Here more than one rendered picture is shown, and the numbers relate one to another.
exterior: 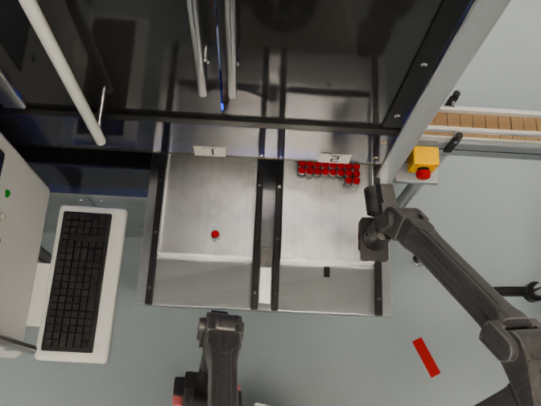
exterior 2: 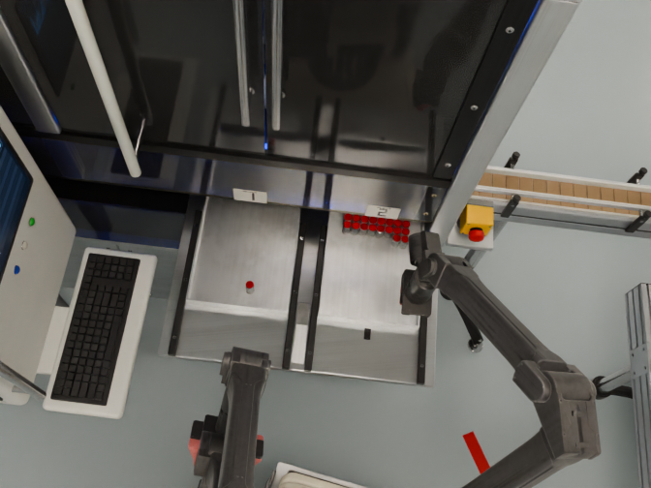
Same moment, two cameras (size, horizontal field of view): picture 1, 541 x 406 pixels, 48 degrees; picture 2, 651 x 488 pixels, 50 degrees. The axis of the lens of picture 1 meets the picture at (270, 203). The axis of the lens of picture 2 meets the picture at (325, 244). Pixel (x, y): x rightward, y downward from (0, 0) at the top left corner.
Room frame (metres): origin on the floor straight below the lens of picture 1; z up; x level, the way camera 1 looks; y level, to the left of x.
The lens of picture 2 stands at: (-0.15, -0.05, 2.60)
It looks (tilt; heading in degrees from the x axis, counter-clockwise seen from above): 66 degrees down; 2
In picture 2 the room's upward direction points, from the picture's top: 10 degrees clockwise
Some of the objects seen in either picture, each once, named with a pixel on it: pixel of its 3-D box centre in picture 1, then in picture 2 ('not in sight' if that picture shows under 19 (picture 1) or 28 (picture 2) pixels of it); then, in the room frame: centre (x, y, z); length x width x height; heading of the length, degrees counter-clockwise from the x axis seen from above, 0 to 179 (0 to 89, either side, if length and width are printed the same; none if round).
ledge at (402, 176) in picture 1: (415, 161); (470, 225); (0.77, -0.41, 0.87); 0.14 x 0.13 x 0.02; 5
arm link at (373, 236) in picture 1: (382, 227); (424, 277); (0.42, -0.25, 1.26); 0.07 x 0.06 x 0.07; 13
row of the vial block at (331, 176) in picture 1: (328, 174); (375, 231); (0.67, -0.15, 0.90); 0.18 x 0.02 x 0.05; 95
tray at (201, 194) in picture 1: (209, 197); (246, 247); (0.56, 0.17, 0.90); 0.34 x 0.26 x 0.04; 5
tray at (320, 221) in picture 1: (327, 204); (372, 261); (0.59, -0.16, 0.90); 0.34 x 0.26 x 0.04; 5
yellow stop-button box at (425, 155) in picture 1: (423, 157); (476, 218); (0.73, -0.40, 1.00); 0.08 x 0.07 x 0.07; 5
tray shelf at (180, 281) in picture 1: (267, 227); (306, 283); (0.50, 0.00, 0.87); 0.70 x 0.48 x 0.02; 95
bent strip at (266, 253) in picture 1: (266, 275); (300, 332); (0.35, -0.02, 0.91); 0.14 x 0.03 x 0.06; 5
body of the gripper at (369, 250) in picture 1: (376, 237); (418, 289); (0.42, -0.25, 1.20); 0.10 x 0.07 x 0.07; 5
